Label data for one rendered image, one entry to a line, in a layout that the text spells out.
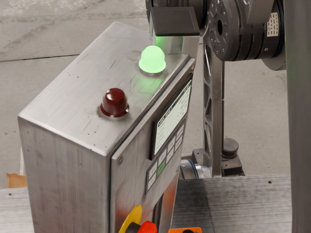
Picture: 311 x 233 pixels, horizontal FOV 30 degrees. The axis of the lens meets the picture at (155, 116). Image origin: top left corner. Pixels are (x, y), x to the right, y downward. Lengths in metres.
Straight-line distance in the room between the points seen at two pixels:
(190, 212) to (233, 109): 1.48
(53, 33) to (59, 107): 2.51
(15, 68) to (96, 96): 2.32
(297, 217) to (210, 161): 1.45
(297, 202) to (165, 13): 0.25
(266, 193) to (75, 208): 0.80
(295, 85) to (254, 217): 0.85
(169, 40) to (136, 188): 0.15
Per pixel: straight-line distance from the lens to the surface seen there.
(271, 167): 2.49
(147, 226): 0.60
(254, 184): 1.32
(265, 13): 1.16
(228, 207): 1.27
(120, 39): 0.60
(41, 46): 2.95
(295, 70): 0.44
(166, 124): 0.57
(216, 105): 1.79
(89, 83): 0.55
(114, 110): 0.50
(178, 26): 0.58
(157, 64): 0.55
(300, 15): 0.44
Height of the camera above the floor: 1.84
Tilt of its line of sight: 45 degrees down
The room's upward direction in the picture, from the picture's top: 6 degrees clockwise
